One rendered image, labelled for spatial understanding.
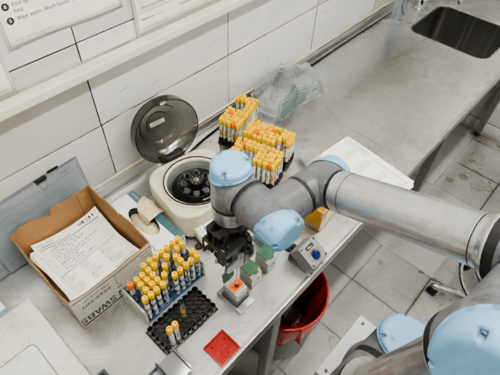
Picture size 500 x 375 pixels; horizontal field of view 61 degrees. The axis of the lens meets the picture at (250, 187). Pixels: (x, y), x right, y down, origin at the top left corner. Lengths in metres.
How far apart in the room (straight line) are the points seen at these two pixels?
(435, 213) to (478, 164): 2.52
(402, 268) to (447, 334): 1.96
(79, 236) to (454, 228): 0.99
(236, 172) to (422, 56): 1.64
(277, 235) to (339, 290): 1.60
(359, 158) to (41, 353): 1.14
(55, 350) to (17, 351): 0.07
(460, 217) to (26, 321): 0.77
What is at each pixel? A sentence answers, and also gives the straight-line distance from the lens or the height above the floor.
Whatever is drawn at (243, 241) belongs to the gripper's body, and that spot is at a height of 1.22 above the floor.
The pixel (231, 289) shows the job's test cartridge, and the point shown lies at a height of 0.95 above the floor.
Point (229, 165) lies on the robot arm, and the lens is 0.72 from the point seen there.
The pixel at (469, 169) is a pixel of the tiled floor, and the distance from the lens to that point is 3.09.
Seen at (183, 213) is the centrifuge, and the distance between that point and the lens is 1.22.
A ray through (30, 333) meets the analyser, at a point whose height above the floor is 1.17.
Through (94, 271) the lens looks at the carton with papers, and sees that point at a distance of 1.23.
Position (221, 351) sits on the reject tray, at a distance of 1.14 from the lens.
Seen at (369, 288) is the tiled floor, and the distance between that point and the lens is 2.30.
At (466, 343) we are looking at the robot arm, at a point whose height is 1.57.
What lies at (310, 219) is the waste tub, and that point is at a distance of 1.31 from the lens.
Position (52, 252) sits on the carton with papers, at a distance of 1.30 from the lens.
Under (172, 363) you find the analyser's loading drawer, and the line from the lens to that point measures 1.10.
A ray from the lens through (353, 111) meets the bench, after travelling 1.78.
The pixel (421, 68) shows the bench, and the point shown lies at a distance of 2.14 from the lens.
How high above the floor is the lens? 1.95
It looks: 49 degrees down
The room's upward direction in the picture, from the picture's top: 3 degrees clockwise
